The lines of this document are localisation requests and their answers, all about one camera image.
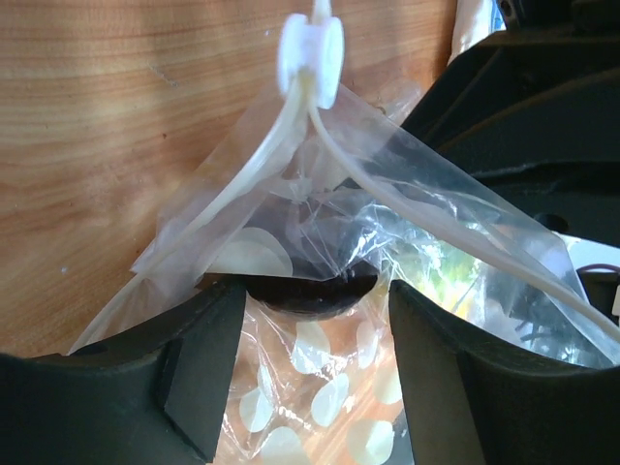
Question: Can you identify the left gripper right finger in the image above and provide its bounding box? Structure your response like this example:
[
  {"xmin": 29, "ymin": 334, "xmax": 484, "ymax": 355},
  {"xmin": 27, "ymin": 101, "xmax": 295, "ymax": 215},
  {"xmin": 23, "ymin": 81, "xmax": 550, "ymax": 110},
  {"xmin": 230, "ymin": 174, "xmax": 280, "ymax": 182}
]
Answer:
[{"xmin": 388, "ymin": 281, "xmax": 619, "ymax": 464}]

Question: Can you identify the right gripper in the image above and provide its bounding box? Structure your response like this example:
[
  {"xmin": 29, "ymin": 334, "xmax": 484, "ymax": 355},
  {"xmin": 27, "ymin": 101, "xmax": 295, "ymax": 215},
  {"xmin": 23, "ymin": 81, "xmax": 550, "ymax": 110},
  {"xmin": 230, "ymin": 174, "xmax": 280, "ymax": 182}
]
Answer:
[{"xmin": 404, "ymin": 1, "xmax": 619, "ymax": 246}]

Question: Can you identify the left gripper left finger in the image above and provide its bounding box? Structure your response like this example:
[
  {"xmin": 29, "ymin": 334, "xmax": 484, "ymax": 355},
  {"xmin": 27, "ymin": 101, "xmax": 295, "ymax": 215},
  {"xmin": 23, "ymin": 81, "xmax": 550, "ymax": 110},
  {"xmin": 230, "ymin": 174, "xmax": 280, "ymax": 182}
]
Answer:
[{"xmin": 1, "ymin": 280, "xmax": 246, "ymax": 464}]

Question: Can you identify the small dark purple fake fruit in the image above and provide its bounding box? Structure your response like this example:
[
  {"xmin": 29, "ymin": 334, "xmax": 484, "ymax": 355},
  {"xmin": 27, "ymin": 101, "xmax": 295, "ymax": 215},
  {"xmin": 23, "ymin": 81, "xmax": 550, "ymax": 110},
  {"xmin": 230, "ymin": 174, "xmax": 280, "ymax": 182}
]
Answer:
[{"xmin": 241, "ymin": 207, "xmax": 384, "ymax": 322}]

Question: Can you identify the clear zip top bag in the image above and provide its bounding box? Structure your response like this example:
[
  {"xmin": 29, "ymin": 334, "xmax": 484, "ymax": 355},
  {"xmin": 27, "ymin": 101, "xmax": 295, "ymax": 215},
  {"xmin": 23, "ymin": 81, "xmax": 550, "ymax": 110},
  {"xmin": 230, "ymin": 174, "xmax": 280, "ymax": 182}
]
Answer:
[{"xmin": 67, "ymin": 0, "xmax": 620, "ymax": 465}]

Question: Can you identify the green fake fruit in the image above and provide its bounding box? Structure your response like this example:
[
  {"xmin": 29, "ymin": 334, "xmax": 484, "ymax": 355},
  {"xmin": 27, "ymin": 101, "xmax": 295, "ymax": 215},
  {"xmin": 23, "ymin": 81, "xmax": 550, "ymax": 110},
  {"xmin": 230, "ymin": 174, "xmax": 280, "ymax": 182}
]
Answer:
[{"xmin": 389, "ymin": 239, "xmax": 482, "ymax": 319}]

